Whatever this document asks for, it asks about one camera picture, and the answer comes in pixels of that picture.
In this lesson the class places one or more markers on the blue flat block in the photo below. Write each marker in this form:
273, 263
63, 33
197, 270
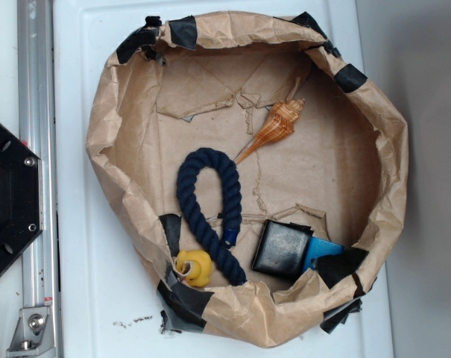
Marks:
319, 248

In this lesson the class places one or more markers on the aluminium extrusion rail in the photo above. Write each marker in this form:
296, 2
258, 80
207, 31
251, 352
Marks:
40, 261

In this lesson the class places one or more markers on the black square block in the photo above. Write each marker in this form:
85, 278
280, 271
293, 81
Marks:
282, 249

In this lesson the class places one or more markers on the brown paper lined bin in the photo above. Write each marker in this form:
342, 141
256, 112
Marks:
209, 81

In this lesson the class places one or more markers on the orange striped spiral shell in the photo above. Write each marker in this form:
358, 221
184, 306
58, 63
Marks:
278, 125

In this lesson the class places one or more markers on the metal corner bracket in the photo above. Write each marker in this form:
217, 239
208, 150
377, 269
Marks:
34, 334

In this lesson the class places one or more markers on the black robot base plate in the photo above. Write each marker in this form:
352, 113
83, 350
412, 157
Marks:
19, 198

